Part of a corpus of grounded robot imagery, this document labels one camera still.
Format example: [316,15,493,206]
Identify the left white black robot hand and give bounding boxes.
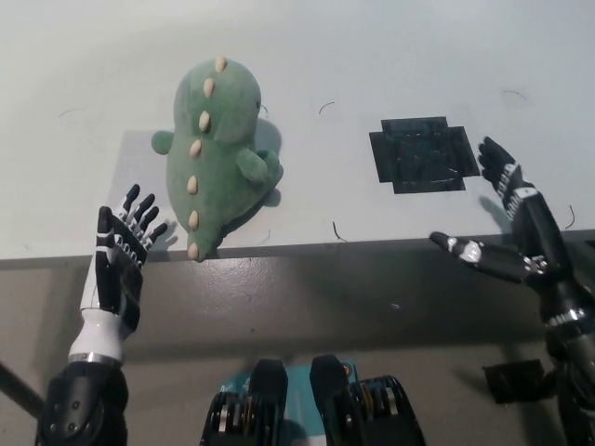
[68,183,169,363]

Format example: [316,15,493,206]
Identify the black table leg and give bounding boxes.
[0,361,47,410]

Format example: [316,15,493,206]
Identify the black floor tape patch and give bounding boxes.
[482,360,559,405]

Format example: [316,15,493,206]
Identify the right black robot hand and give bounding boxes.
[429,136,592,326]

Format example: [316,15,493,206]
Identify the black tape cross patch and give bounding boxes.
[369,115,481,195]

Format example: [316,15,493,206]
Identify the grey tape square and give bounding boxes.
[107,129,187,243]

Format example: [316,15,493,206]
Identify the green plush dinosaur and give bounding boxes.
[151,55,284,264]

